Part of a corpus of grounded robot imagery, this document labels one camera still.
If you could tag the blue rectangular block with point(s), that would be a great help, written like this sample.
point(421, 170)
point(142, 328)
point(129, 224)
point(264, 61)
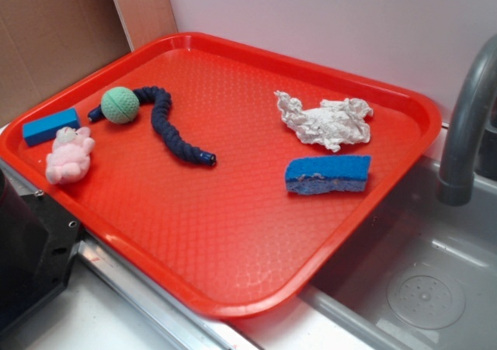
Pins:
point(44, 129)

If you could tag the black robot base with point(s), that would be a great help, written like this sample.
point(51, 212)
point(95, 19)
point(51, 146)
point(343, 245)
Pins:
point(39, 239)

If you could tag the red plastic tray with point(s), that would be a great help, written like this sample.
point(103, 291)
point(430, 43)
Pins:
point(228, 241)

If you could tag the blue sponge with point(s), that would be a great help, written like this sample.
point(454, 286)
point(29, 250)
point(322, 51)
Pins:
point(324, 174)

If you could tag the crumpled white paper towel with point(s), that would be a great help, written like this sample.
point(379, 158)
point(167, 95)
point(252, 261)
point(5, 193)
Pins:
point(331, 125)

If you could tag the green dimpled ball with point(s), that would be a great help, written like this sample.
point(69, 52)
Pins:
point(120, 105)

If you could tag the grey plastic sink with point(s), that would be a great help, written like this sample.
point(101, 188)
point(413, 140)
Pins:
point(416, 274)

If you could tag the grey faucet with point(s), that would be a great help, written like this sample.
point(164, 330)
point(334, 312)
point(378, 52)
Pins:
point(470, 145)

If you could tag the brown cardboard panel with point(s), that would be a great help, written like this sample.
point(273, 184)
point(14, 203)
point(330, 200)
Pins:
point(48, 45)

